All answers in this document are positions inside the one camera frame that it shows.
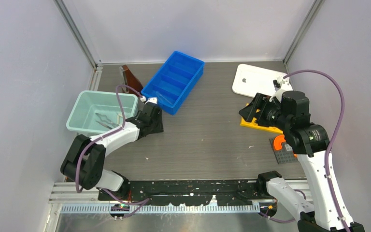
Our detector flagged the grey building plate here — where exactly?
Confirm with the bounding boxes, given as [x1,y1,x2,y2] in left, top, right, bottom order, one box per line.
[269,135,298,164]

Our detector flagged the yellow test tube rack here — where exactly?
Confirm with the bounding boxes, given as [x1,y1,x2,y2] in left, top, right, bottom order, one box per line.
[240,118,283,134]

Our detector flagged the blue divided plastic bin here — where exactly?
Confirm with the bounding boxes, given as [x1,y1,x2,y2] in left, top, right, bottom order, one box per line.
[142,51,205,115]

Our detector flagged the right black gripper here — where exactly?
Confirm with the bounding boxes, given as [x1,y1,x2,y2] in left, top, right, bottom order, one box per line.
[239,92,291,131]

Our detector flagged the white plastic tray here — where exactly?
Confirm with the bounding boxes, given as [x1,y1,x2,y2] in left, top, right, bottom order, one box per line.
[232,64,286,97]

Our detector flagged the light green plastic tub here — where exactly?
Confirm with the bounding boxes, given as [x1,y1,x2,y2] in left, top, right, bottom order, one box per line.
[66,90,139,136]

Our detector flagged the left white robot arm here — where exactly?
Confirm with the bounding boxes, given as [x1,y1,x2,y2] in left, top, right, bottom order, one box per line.
[60,101,164,200]

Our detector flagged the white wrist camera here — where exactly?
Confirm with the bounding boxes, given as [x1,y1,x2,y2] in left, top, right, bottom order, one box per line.
[272,76,293,102]
[140,96,158,104]

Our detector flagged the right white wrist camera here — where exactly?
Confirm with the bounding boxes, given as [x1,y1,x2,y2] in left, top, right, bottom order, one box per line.
[272,76,293,102]

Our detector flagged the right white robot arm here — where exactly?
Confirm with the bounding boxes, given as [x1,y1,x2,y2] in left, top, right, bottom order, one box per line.
[239,90,364,232]

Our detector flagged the brown triangular stand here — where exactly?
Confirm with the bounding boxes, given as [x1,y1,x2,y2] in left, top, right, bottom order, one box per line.
[119,65,143,94]

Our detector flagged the metal crucible tongs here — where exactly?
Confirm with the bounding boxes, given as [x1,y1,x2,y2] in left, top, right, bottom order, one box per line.
[95,113,122,130]

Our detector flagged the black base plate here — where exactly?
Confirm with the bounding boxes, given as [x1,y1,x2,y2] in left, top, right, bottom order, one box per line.
[98,180,274,206]

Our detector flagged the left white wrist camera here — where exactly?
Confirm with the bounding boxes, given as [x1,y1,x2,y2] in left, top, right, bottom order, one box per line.
[140,96,158,104]

